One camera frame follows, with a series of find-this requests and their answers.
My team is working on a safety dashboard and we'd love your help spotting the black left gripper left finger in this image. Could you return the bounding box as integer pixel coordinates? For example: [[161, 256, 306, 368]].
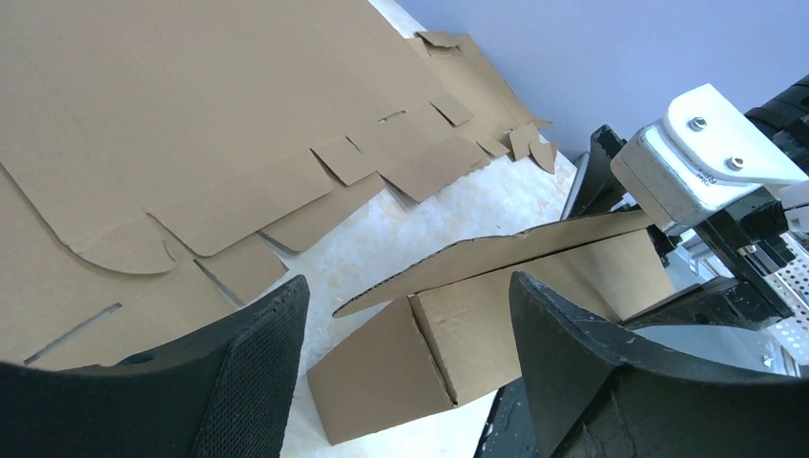
[[1, 275, 310, 457]]

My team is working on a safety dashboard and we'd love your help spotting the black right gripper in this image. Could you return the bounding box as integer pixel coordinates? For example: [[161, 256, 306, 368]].
[[562, 80, 808, 330]]

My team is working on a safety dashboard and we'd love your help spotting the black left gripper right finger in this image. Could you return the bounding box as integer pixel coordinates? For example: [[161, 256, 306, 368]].
[[508, 271, 808, 457]]

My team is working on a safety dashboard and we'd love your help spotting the brown cardboard box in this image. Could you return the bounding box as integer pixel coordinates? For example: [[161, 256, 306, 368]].
[[307, 210, 674, 445]]

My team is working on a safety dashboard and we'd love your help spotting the flat cardboard sheet pile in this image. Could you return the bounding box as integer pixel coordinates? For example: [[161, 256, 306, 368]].
[[1, 1, 537, 370]]

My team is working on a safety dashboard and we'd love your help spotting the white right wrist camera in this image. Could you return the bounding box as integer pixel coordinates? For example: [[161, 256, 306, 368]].
[[611, 84, 808, 236]]

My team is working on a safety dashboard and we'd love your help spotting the white slotted cable duct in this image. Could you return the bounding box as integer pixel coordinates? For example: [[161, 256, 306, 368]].
[[764, 250, 808, 365]]

